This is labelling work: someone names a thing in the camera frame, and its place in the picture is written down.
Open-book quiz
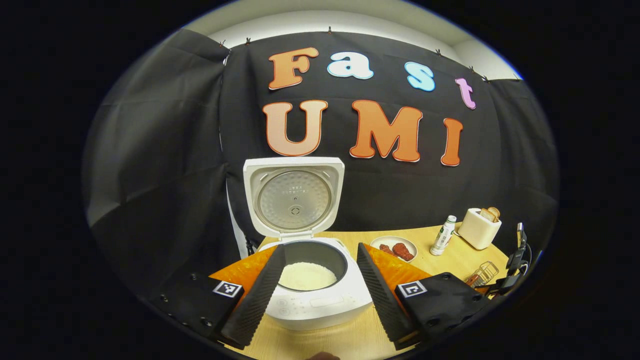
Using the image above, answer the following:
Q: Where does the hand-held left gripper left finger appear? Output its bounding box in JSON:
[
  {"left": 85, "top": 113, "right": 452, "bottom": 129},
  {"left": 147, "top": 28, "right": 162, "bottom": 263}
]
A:
[{"left": 145, "top": 243, "right": 287, "bottom": 351}]

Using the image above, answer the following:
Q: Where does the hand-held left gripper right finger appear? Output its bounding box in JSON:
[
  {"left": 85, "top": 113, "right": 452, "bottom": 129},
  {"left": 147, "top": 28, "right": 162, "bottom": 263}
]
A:
[{"left": 356, "top": 242, "right": 493, "bottom": 351}]

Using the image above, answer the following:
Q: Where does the white rice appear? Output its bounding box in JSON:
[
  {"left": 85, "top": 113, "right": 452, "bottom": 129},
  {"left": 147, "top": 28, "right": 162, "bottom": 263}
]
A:
[{"left": 277, "top": 261, "right": 338, "bottom": 292}]

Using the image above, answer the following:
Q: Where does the white rice cooker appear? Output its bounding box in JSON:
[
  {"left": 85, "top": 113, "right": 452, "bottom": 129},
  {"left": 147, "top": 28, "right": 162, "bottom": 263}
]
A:
[{"left": 243, "top": 156, "right": 373, "bottom": 331}]

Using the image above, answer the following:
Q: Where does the wire chopstick holder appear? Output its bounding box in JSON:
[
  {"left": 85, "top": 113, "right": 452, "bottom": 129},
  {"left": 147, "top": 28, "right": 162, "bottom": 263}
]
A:
[{"left": 465, "top": 261, "right": 500, "bottom": 288}]

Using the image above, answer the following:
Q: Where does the white round plate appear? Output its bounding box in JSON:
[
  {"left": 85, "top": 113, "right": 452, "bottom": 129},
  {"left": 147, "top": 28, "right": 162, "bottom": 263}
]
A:
[{"left": 370, "top": 235, "right": 418, "bottom": 263}]

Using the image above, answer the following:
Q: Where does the white bottle green label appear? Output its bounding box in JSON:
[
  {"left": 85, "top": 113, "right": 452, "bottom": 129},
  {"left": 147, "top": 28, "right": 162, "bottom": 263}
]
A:
[{"left": 430, "top": 215, "right": 457, "bottom": 257}]

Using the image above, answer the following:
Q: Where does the white toaster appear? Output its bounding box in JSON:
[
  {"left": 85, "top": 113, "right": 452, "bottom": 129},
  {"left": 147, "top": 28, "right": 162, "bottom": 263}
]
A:
[{"left": 457, "top": 207, "right": 502, "bottom": 251}]

